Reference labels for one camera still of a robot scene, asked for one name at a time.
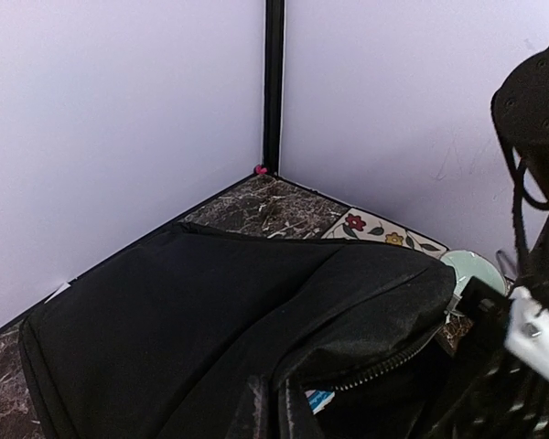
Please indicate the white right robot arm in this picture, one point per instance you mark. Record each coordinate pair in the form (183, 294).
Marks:
(519, 111)

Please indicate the black student backpack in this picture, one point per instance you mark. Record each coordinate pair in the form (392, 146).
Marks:
(200, 333)

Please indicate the floral ceramic tile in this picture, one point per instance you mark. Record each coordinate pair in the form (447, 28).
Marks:
(360, 225)

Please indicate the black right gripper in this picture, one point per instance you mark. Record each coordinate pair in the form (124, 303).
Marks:
(499, 383)

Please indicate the pale green ceramic bowl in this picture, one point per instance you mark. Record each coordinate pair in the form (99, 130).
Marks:
(467, 264)

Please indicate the dog picture book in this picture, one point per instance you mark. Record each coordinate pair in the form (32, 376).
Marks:
(318, 400)

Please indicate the black right frame post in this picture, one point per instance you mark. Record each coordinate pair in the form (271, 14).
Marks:
(274, 51)

